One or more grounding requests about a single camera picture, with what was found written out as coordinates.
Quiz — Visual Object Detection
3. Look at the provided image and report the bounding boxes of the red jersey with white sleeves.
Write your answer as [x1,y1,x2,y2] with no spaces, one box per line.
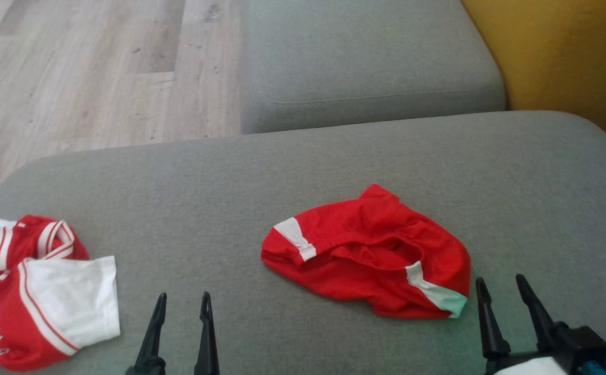
[0,215,121,371]

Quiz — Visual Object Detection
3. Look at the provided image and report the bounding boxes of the red shorts with white stripes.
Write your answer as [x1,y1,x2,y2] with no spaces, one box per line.
[260,184,472,319]

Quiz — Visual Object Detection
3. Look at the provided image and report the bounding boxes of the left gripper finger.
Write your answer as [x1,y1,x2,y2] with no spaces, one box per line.
[194,291,221,375]
[126,293,168,375]

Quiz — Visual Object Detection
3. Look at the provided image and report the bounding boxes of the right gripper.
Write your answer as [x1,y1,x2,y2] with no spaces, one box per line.
[475,274,606,375]

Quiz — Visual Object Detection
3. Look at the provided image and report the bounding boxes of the large grey sofa seat cushion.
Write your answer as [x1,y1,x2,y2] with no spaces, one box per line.
[0,110,606,375]

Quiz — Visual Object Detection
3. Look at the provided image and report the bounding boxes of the small grey sofa seat cushion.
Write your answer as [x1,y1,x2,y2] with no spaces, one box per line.
[241,0,507,135]

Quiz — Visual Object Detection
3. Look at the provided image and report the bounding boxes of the yellow sofa backrest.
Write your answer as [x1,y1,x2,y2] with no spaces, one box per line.
[462,0,606,152]

